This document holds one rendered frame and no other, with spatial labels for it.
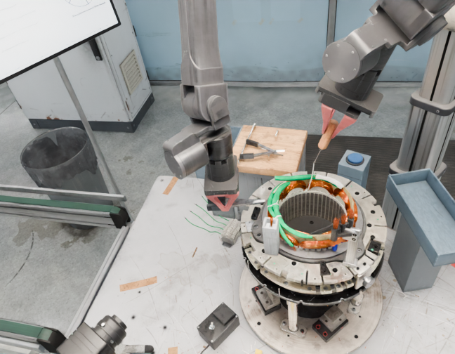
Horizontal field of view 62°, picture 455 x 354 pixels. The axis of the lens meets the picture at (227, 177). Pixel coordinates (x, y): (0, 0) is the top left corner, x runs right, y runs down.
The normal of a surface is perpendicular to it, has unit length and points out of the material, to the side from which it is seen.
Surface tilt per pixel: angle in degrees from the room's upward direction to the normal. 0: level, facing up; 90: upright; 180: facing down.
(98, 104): 90
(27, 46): 83
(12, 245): 0
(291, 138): 0
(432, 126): 90
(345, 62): 80
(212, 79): 72
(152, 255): 0
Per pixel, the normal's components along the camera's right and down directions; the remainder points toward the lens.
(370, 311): -0.12, -0.72
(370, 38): 0.34, -0.40
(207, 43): 0.53, 0.20
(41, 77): -0.22, 0.69
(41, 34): 0.74, 0.29
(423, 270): 0.11, 0.67
